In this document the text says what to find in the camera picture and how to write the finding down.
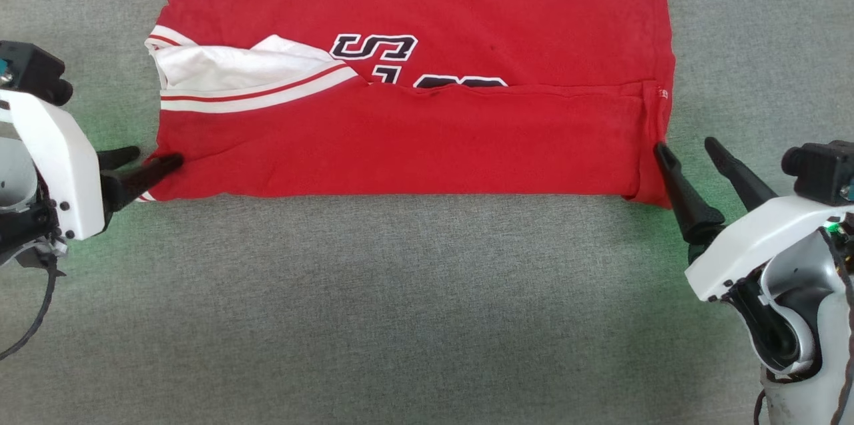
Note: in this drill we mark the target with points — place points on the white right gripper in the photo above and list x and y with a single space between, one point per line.
754 238

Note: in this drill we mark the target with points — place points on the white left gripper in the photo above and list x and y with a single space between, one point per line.
63 165

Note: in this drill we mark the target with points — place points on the red and white sports jersey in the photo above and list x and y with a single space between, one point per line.
434 145

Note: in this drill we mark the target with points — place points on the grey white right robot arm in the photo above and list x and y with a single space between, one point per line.
800 398

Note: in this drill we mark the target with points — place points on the grey fabric sofa cushion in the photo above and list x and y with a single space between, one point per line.
400 311

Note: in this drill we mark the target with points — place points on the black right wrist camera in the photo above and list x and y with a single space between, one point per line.
820 171

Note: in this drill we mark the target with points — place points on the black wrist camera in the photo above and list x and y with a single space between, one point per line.
820 171
33 71

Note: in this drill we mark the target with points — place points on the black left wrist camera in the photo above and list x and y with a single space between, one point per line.
33 71

